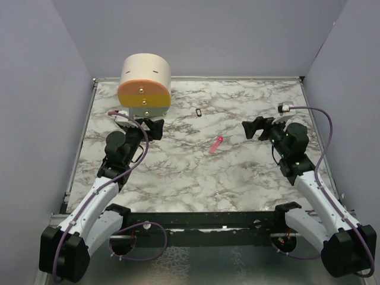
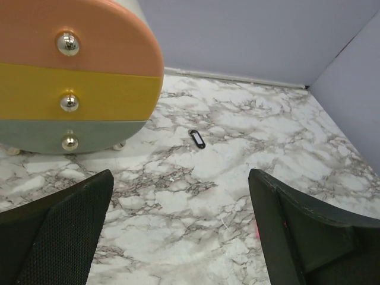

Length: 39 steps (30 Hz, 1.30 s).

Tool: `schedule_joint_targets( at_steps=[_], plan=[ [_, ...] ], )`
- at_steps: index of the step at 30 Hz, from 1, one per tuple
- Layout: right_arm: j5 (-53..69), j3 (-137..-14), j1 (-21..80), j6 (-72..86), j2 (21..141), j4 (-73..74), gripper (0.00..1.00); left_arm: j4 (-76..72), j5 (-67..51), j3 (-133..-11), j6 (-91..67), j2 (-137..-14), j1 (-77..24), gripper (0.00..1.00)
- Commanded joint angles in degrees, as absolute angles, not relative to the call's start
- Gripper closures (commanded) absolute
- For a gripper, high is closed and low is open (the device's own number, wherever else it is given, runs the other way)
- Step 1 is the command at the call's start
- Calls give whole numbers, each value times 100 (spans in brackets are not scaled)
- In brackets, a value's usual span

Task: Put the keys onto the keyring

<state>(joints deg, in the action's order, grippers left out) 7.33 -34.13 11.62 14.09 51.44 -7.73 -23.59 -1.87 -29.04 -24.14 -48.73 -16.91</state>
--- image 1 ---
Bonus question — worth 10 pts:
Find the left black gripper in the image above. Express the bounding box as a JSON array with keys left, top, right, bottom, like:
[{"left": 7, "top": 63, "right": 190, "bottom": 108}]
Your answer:
[{"left": 122, "top": 118, "right": 163, "bottom": 166}]

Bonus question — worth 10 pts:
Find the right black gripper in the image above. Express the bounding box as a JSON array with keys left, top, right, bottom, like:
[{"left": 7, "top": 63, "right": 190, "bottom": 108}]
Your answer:
[{"left": 243, "top": 115, "right": 290, "bottom": 158}]

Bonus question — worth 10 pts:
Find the pink keyring tag with ring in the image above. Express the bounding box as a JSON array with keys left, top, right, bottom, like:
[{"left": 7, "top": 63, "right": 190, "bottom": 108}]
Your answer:
[{"left": 209, "top": 136, "right": 224, "bottom": 154}]

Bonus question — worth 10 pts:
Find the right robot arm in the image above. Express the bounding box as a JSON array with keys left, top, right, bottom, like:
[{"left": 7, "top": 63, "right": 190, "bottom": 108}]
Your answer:
[{"left": 242, "top": 116, "right": 376, "bottom": 277}]

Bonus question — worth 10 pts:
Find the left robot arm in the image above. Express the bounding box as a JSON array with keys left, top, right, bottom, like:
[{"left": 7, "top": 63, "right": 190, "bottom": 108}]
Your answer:
[{"left": 39, "top": 119, "right": 164, "bottom": 283}]

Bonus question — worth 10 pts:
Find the round pastel drawer cabinet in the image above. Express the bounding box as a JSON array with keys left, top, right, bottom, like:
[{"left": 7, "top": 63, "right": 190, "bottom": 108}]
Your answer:
[{"left": 117, "top": 53, "right": 172, "bottom": 118}]

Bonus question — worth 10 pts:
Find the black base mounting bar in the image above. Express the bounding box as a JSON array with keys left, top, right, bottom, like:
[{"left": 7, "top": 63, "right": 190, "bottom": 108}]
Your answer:
[{"left": 61, "top": 201, "right": 309, "bottom": 249}]

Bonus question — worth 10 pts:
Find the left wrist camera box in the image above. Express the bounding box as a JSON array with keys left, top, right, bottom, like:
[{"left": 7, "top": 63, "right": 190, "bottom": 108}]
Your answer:
[{"left": 108, "top": 110, "right": 134, "bottom": 126}]

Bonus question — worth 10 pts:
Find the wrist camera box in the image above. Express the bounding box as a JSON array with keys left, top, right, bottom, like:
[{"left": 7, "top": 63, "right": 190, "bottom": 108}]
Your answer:
[
  {"left": 272, "top": 101, "right": 296, "bottom": 125},
  {"left": 108, "top": 110, "right": 134, "bottom": 126}
]

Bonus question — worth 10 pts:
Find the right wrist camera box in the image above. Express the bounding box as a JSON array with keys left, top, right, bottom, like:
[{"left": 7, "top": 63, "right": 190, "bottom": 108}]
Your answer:
[{"left": 272, "top": 101, "right": 296, "bottom": 125}]

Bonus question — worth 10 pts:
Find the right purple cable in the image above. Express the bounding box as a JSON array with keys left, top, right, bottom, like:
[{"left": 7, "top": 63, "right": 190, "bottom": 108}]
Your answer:
[{"left": 274, "top": 106, "right": 375, "bottom": 277}]

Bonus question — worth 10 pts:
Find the purple cable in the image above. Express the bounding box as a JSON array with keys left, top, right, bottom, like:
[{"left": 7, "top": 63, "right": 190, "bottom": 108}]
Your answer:
[
  {"left": 52, "top": 110, "right": 169, "bottom": 282},
  {"left": 274, "top": 106, "right": 375, "bottom": 277}
]

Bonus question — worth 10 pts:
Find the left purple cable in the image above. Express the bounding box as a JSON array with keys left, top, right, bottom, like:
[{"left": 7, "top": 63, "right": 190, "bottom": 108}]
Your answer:
[{"left": 52, "top": 110, "right": 169, "bottom": 282}]

